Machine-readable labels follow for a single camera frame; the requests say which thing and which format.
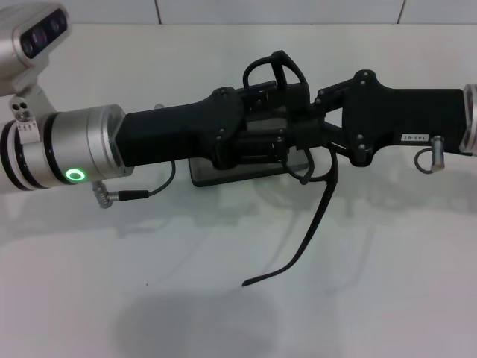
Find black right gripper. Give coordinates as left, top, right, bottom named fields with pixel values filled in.
left=297, top=69, right=467, bottom=168

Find black glasses case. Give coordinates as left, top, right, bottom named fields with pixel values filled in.
left=188, top=154, right=311, bottom=188

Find left arm cable with plug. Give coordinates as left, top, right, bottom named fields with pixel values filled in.
left=92, top=160, right=178, bottom=207

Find right arm cable with plug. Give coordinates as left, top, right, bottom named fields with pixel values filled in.
left=414, top=135, right=447, bottom=175

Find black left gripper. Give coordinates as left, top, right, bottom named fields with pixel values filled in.
left=115, top=81, right=288, bottom=169

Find black glasses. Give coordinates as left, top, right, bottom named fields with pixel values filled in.
left=241, top=49, right=338, bottom=289

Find arm cable with plug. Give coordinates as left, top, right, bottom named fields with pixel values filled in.
left=414, top=135, right=447, bottom=175
left=92, top=160, right=178, bottom=207

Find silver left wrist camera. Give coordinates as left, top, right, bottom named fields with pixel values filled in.
left=0, top=1, right=70, bottom=125

